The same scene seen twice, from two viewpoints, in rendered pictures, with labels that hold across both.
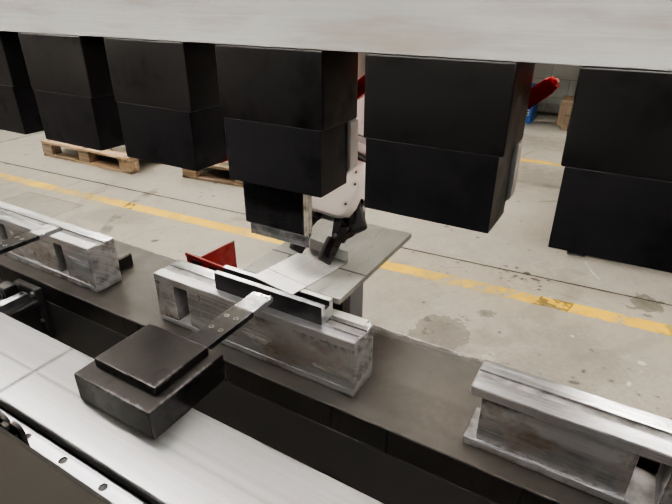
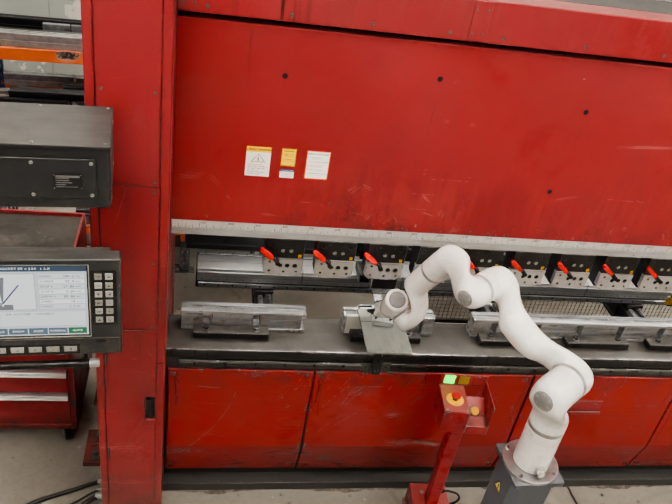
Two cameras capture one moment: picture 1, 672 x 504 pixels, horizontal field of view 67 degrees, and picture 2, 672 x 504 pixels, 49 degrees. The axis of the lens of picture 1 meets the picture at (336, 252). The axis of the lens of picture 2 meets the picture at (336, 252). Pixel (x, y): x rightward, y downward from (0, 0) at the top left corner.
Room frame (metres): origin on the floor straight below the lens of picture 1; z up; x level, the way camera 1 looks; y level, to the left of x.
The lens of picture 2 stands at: (2.30, -1.78, 2.89)
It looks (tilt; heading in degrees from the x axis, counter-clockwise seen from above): 34 degrees down; 136
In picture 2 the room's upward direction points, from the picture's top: 10 degrees clockwise
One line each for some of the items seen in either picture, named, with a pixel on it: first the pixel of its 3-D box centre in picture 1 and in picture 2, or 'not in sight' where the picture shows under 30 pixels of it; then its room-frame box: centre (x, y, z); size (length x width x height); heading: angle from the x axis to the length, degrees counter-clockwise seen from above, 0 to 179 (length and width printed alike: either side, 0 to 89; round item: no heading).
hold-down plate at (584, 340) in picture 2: not in sight; (595, 342); (1.22, 0.92, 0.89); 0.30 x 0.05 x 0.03; 60
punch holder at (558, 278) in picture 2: not in sight; (569, 265); (1.05, 0.75, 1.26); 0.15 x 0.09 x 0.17; 60
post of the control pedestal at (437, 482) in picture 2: not in sight; (443, 461); (1.10, 0.23, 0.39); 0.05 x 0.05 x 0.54; 55
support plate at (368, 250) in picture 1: (332, 252); (384, 331); (0.78, 0.01, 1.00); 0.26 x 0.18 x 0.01; 150
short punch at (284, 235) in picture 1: (277, 208); (383, 282); (0.66, 0.08, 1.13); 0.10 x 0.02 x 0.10; 60
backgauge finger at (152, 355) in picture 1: (198, 337); (373, 281); (0.52, 0.17, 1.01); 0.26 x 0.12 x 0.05; 150
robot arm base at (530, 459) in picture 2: not in sight; (537, 444); (1.55, 0.00, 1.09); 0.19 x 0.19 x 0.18
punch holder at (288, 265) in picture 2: (657, 163); (283, 251); (0.44, -0.29, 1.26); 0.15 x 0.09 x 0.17; 60
